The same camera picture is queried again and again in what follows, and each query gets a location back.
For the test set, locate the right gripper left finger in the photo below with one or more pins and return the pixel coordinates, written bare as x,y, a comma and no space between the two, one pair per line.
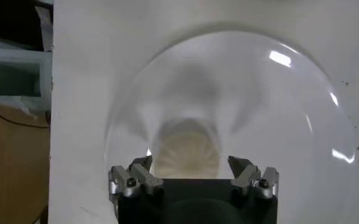
142,176

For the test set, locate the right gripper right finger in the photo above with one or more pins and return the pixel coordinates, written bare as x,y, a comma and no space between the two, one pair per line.
246,176

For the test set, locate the white steamed baozi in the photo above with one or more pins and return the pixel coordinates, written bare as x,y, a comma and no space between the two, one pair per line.
186,149

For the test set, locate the white round plate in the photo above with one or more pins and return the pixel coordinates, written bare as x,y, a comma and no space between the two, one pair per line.
228,91

